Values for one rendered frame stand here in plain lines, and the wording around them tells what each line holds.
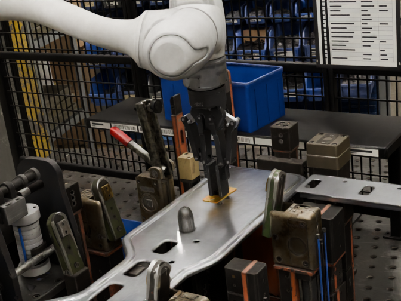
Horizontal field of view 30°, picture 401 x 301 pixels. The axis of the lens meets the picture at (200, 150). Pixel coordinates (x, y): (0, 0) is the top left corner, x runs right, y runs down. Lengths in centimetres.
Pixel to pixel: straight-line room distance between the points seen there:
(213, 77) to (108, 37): 23
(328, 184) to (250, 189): 17
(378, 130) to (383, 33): 24
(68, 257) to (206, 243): 26
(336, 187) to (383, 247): 43
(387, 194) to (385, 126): 33
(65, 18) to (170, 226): 45
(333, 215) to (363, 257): 44
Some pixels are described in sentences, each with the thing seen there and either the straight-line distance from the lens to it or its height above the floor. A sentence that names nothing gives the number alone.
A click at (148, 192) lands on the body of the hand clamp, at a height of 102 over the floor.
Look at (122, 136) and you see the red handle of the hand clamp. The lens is 166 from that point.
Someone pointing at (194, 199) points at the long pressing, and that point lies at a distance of 162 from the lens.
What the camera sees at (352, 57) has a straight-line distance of 194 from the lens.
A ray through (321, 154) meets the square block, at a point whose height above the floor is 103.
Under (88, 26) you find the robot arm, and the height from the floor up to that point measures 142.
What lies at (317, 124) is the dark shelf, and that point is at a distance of 191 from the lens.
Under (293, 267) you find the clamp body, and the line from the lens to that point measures 146.
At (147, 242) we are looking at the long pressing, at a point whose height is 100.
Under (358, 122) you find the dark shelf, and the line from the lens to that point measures 191.
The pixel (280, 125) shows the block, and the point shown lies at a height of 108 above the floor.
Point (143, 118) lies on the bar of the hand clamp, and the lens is 159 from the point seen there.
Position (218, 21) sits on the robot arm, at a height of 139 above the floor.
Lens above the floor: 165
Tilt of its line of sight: 20 degrees down
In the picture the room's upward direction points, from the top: 7 degrees counter-clockwise
